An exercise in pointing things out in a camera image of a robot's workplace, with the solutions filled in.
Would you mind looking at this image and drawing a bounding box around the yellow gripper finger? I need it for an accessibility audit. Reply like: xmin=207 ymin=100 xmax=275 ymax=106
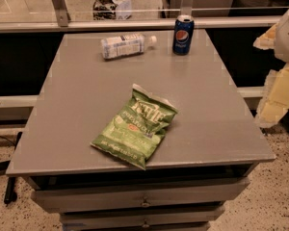
xmin=253 ymin=24 xmax=276 ymax=50
xmin=255 ymin=64 xmax=289 ymax=128

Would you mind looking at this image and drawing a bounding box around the green jalapeno chip bag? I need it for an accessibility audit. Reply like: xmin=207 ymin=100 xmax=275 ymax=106
xmin=91 ymin=84 xmax=178 ymax=169

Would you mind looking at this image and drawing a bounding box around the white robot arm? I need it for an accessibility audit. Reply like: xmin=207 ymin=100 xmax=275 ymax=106
xmin=253 ymin=9 xmax=289 ymax=128

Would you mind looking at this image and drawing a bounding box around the black white patterned bag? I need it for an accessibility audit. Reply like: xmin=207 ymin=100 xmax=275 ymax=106
xmin=92 ymin=0 xmax=132 ymax=20

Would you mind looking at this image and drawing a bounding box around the clear plastic water bottle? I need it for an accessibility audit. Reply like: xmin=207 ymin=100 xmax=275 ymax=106
xmin=100 ymin=33 xmax=157 ymax=60

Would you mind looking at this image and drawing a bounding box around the blue Pepsi can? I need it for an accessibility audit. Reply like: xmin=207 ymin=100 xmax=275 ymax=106
xmin=172 ymin=14 xmax=195 ymax=55

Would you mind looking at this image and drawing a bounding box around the grey drawer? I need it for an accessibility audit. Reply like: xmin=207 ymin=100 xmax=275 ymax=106
xmin=32 ymin=177 xmax=250 ymax=213
xmin=61 ymin=206 xmax=224 ymax=229

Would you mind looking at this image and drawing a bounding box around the metal top drawer knob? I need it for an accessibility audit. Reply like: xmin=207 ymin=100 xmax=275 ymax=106
xmin=141 ymin=198 xmax=150 ymax=208

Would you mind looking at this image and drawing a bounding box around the metal drawer knob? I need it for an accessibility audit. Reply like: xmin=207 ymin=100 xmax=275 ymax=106
xmin=142 ymin=220 xmax=150 ymax=228
xmin=141 ymin=198 xmax=150 ymax=208

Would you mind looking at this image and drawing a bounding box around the grey top drawer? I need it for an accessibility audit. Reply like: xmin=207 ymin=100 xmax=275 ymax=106
xmin=32 ymin=177 xmax=250 ymax=213

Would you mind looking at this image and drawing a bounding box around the black floor stand leg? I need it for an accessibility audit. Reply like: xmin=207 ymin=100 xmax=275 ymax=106
xmin=3 ymin=131 xmax=24 ymax=206

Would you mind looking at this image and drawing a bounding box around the metal window frame rail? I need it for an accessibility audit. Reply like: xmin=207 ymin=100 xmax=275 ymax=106
xmin=0 ymin=15 xmax=281 ymax=34

